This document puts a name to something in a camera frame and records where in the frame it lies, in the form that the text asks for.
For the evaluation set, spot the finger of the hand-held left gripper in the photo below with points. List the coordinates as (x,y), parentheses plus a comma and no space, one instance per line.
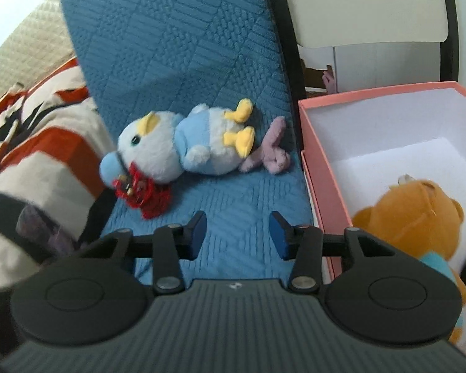
(97,217)

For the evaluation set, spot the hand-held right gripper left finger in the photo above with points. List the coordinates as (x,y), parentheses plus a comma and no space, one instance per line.
(197,235)

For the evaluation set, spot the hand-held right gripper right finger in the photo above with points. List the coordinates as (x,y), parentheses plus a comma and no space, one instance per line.
(279,237)

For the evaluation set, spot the red mask toy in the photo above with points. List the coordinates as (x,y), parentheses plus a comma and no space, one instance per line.
(147,196)

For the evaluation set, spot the pink storage box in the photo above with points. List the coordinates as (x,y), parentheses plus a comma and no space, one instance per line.
(322,186)

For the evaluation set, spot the blue white duck plush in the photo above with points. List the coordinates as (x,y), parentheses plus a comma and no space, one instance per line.
(159,147)

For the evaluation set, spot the orange bear plush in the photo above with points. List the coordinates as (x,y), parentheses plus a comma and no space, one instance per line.
(411,217)

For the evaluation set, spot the orange striped blanket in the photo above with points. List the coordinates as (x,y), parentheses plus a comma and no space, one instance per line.
(46,151)

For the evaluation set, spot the pink plush piece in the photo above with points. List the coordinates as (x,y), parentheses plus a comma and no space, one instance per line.
(273,151)

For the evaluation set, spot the brown cardboard box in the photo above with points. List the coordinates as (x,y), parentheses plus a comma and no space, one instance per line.
(314,79)

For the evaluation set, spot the pink bag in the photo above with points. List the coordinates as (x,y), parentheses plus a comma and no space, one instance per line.
(330,82)

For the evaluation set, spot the blue quilted mat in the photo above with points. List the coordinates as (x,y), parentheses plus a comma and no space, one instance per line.
(186,54)

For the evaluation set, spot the beige chair back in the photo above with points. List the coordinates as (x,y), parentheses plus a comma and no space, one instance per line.
(353,4)

